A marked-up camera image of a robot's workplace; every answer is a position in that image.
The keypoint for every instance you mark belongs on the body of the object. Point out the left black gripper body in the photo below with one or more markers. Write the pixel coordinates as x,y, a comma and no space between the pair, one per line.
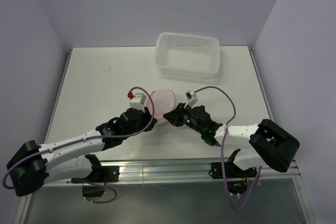
142,125

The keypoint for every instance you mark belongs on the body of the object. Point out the aluminium rail frame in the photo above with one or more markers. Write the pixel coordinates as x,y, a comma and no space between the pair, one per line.
175,171

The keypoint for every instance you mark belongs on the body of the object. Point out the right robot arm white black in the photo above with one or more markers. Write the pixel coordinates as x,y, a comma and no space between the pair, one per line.
265,143

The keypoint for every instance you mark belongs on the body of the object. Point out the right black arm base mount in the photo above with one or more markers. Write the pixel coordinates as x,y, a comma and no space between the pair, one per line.
240,183

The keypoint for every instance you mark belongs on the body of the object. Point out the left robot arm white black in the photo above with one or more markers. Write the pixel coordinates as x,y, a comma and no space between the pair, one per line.
34,165

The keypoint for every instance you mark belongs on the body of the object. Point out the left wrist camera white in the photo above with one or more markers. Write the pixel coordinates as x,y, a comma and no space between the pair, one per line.
137,101

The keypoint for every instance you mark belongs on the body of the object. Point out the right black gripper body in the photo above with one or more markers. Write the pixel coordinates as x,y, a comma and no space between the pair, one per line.
188,121

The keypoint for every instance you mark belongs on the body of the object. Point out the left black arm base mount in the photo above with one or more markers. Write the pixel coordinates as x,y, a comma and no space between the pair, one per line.
98,183

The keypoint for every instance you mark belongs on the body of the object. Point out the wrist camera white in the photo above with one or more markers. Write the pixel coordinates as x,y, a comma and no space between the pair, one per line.
137,101
191,98

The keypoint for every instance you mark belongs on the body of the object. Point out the white plastic perforated basket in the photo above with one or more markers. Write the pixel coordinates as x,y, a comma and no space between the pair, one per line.
187,55

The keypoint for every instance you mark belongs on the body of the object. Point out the white mesh laundry bag pink zipper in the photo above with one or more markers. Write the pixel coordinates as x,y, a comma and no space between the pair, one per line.
164,102

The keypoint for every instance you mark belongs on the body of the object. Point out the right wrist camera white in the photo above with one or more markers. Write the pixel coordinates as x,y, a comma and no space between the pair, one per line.
191,98

